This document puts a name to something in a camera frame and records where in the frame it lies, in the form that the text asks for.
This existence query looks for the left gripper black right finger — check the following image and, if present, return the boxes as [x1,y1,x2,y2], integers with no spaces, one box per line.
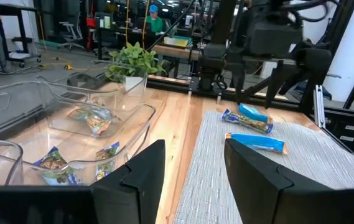
[225,139,330,224]

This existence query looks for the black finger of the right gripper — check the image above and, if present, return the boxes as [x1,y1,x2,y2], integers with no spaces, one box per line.
[234,67,246,105]
[265,60,292,110]

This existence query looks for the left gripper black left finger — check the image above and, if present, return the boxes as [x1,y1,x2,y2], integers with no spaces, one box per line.
[91,139,166,224]

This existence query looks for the green and blue granola bar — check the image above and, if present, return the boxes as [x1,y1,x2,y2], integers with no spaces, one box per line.
[32,146,80,187]
[220,108,274,134]
[95,141,121,182]

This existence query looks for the orange and green granola bar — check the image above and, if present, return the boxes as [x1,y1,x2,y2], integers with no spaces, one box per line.
[86,111,114,137]

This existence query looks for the plain blue granola bar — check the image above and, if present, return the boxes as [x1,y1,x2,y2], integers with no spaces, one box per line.
[237,103,271,124]

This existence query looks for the blue granola bar orange ends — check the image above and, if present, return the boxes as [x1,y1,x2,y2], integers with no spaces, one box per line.
[225,133,289,156]

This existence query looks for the grey woven placemat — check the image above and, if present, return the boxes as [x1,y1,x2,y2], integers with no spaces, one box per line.
[173,110,354,224]

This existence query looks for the wooden bench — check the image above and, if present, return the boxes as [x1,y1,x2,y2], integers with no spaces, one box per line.
[151,44,202,78]

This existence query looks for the teal and yellow box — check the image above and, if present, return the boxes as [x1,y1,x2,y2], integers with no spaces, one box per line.
[163,35,193,48]

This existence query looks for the black control box with labels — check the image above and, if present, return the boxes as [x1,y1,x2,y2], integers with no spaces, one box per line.
[324,108,354,156]

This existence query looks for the person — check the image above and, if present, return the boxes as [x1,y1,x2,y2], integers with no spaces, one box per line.
[145,4,164,34]

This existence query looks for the potted green plant white pot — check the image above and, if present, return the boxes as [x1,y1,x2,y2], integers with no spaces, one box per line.
[105,42,167,97]

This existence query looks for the black curved object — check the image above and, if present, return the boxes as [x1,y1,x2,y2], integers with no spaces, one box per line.
[67,73,109,91]

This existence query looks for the white office chair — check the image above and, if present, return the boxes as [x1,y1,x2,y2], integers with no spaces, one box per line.
[57,21,85,50]

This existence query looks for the black standing desk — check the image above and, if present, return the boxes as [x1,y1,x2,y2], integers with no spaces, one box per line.
[0,2,42,68]

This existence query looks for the silver metal bracket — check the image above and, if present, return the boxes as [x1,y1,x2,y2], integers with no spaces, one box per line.
[312,84,327,129]

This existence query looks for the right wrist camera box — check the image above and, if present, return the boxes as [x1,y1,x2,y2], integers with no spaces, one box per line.
[250,20,304,58]

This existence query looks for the yellow hanging cable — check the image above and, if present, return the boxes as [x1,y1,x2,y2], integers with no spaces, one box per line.
[124,0,131,47]
[141,0,151,50]

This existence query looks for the yellow floor cable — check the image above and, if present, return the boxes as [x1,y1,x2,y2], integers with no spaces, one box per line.
[38,55,75,71]

